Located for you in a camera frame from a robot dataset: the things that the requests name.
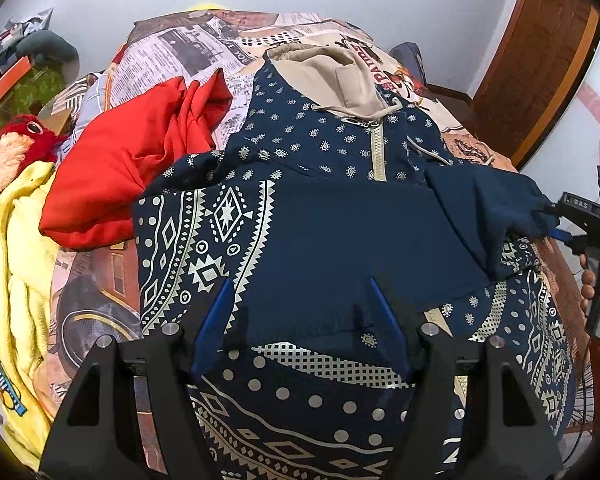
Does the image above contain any yellow garment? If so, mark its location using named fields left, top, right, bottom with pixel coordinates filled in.
left=0, top=160, right=61, bottom=471

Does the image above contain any red plush toy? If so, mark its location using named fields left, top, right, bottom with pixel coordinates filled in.
left=0, top=114, right=68, bottom=233

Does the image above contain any black cable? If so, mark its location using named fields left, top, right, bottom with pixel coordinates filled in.
left=574, top=340, right=592, bottom=463

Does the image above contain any wooden door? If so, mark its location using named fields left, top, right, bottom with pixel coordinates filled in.
left=472, top=0, right=600, bottom=172

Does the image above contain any person's right hand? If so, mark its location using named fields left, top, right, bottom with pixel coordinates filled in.
left=578, top=252, right=600, bottom=312

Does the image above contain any grey striped pillow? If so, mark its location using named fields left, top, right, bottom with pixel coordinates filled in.
left=50, top=71, right=128, bottom=128

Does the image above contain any orange box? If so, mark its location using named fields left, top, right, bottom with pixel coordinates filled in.
left=0, top=55, right=35, bottom=104

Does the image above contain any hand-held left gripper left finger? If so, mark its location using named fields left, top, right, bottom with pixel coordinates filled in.
left=39, top=279, right=236, bottom=480

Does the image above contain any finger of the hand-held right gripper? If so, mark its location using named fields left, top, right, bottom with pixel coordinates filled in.
left=550, top=227, right=593, bottom=257
left=536, top=191, right=600, bottom=222

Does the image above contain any blue grey bag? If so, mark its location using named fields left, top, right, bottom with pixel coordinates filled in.
left=390, top=42, right=427, bottom=87

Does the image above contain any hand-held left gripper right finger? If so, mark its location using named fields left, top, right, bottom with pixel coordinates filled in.
left=369, top=276, right=565, bottom=480

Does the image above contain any navy patterned hoodie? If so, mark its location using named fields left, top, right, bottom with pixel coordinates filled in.
left=131, top=42, right=581, bottom=480

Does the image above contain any dark green cushion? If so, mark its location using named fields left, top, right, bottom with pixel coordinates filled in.
left=14, top=30, right=81, bottom=68

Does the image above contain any newspaper print blanket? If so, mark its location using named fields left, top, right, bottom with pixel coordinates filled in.
left=35, top=7, right=598, bottom=480

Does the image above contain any red garment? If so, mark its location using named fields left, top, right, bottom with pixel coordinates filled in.
left=39, top=70, right=233, bottom=251

